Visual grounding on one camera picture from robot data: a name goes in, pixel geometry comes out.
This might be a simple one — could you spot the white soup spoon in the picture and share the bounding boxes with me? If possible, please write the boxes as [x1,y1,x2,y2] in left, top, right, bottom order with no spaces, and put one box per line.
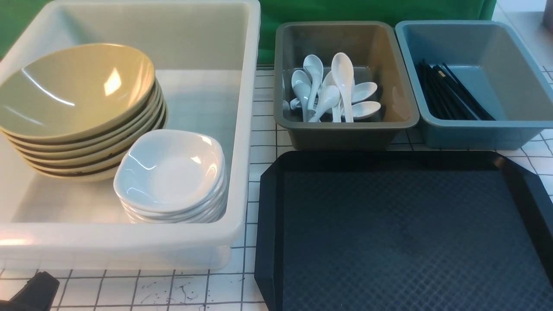
[331,52,354,123]

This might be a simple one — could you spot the black plastic serving tray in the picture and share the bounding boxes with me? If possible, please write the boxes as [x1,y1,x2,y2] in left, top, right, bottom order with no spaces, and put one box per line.
[254,151,553,311]

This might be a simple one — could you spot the stack of yellow bowls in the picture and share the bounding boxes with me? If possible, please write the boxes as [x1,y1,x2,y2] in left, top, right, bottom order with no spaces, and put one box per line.
[8,83,168,181]

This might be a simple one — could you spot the black chopsticks in bin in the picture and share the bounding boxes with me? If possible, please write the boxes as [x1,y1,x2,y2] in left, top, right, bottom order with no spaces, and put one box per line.
[415,60,496,121]

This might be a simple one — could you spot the blue-grey chopstick bin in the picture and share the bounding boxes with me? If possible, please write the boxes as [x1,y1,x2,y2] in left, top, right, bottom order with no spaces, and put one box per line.
[395,20,553,150]

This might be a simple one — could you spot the yellow noodle bowl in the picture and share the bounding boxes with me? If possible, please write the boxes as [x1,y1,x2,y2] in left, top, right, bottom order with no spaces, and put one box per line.
[0,43,155,143]

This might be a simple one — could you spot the green backdrop cloth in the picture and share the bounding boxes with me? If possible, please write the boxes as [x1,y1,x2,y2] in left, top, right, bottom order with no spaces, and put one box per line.
[1,0,496,64]

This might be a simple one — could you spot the white square dish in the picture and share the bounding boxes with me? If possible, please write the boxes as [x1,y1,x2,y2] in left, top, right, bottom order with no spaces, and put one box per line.
[113,129,226,213]
[119,175,228,219]

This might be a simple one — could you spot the white spoons in bin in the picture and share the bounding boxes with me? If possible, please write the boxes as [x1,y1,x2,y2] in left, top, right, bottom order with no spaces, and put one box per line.
[283,54,382,123]

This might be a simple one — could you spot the large white plastic tub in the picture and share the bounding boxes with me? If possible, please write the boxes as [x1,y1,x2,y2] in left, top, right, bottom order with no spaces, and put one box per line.
[1,0,260,270]

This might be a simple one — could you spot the grey-brown spoon bin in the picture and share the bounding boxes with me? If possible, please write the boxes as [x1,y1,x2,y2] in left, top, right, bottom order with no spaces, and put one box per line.
[273,21,420,150]

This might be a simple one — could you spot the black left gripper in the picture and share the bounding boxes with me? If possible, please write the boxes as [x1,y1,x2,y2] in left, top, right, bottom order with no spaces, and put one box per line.
[0,272,60,311]

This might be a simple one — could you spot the stack of white dishes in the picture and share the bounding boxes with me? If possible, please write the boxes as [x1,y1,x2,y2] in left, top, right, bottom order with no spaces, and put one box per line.
[123,190,227,224]

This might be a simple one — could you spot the top stacked yellow bowl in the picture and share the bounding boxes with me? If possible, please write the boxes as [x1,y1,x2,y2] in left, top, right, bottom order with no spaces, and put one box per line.
[4,79,159,152]

